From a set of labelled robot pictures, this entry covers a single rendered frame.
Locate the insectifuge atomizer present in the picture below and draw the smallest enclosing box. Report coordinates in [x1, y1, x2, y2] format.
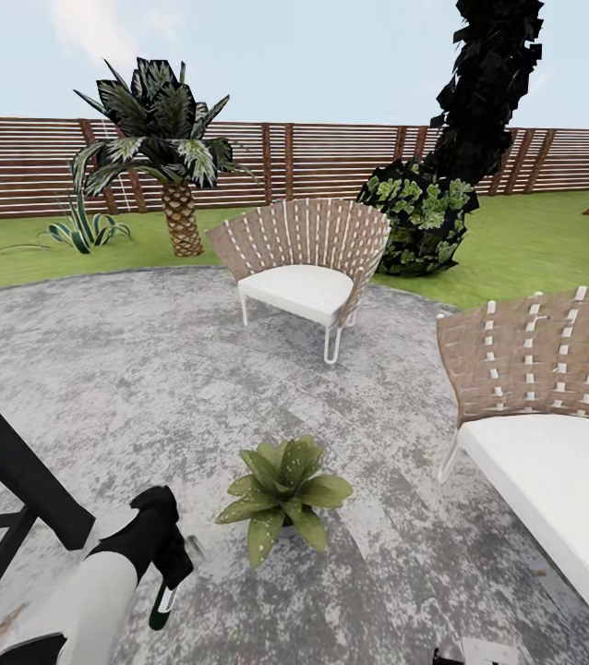
[149, 580, 181, 631]

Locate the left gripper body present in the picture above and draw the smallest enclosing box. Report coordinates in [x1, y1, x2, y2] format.
[152, 534, 194, 589]

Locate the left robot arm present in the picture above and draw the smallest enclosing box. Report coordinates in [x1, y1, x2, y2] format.
[0, 486, 216, 665]

